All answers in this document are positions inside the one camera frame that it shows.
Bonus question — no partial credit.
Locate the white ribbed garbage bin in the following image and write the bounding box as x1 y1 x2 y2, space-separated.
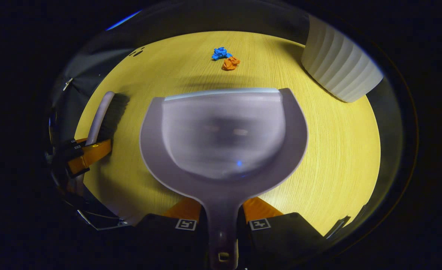
301 15 385 103

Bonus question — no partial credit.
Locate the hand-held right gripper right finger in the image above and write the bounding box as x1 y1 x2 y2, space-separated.
239 197 324 269

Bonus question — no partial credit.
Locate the blue paper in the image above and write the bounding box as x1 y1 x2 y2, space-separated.
211 47 233 61

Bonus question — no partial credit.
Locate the lilac plastic dustpan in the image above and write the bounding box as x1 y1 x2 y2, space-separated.
139 87 309 270

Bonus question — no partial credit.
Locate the small lilac broom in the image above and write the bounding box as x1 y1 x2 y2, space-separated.
75 91 130 195

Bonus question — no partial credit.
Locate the orange paper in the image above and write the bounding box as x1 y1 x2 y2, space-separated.
222 56 241 71

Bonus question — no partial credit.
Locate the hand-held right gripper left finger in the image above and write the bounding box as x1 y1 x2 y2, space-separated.
133 198 210 269

